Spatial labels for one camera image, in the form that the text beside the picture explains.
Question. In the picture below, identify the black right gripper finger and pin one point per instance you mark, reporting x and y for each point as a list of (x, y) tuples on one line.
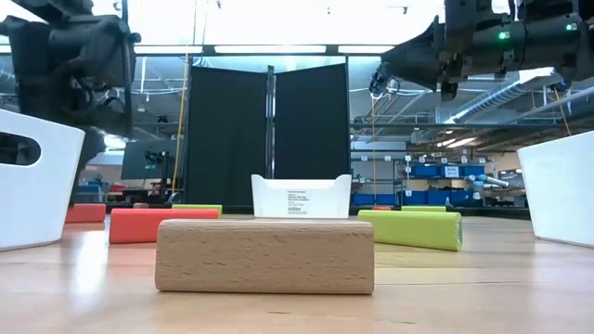
[(415, 60)]

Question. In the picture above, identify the tiny red block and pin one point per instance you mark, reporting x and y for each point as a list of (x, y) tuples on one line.
[(381, 208)]

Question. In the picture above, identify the long green rounded block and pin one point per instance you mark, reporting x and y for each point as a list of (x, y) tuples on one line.
[(410, 229)]

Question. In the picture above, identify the long natural wood block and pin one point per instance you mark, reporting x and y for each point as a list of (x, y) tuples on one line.
[(264, 257)]

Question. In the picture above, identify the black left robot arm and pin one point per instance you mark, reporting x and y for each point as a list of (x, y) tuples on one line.
[(28, 51)]

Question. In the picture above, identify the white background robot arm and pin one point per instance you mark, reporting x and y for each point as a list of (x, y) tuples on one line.
[(492, 181)]

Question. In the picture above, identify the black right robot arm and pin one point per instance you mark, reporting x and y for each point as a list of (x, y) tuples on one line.
[(552, 42)]

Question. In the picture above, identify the blue storage bin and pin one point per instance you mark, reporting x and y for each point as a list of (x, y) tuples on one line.
[(386, 199), (473, 170), (438, 198), (424, 171), (414, 198), (461, 198), (363, 199)]

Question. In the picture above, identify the dark monitor screen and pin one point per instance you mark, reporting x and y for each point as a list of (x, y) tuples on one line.
[(139, 160)]

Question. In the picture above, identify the short green block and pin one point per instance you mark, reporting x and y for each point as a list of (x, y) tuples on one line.
[(423, 209)]

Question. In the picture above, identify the small natural wood block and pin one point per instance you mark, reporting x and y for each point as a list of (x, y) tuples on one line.
[(140, 205)]

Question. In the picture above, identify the short red block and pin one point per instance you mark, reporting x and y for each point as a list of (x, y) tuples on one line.
[(86, 213)]

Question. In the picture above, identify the plain white bin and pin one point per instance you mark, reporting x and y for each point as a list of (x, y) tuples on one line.
[(561, 190)]

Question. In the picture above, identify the white bin with label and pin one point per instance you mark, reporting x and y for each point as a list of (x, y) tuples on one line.
[(301, 197)]

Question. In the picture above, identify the long red block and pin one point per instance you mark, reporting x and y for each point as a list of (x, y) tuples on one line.
[(139, 227)]

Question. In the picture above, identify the flat green block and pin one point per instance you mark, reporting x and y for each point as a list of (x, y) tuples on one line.
[(197, 207)]

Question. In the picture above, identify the silver ventilation duct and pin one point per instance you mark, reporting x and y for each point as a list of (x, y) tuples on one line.
[(492, 95)]

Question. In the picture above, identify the metal partition post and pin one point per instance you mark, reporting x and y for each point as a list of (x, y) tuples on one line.
[(270, 120)]

